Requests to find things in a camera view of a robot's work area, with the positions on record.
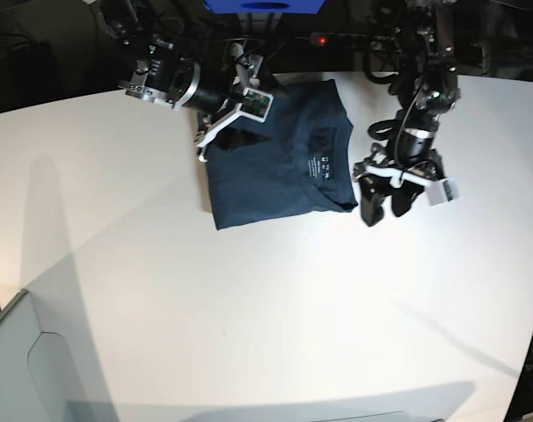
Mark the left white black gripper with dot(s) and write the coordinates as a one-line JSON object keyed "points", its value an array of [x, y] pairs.
{"points": [[407, 158]]}

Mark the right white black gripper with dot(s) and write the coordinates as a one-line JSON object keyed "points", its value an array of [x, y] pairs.
{"points": [[209, 125]]}

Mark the dark blue T-shirt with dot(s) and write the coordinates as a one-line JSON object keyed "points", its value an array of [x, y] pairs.
{"points": [[294, 163]]}

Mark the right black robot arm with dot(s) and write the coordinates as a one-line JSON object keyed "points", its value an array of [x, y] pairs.
{"points": [[216, 76]]}

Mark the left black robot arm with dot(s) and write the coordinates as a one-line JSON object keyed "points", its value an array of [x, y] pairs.
{"points": [[410, 49]]}

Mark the blue plastic box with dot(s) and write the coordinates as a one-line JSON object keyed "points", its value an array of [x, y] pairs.
{"points": [[267, 6]]}

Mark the grey tray corner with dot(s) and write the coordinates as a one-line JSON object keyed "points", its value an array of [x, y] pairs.
{"points": [[39, 380]]}

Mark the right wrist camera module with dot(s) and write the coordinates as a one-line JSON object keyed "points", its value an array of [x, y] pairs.
{"points": [[256, 104]]}

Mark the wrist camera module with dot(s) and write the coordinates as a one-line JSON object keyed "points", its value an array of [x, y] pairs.
{"points": [[256, 104], [442, 191]]}

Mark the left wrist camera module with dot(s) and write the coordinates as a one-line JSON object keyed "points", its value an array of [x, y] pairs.
{"points": [[442, 191]]}

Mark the silver aluminium frame post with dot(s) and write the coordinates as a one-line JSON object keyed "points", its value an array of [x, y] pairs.
{"points": [[258, 22]]}

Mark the black power strip red switch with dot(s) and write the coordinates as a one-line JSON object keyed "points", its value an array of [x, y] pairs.
{"points": [[357, 41]]}

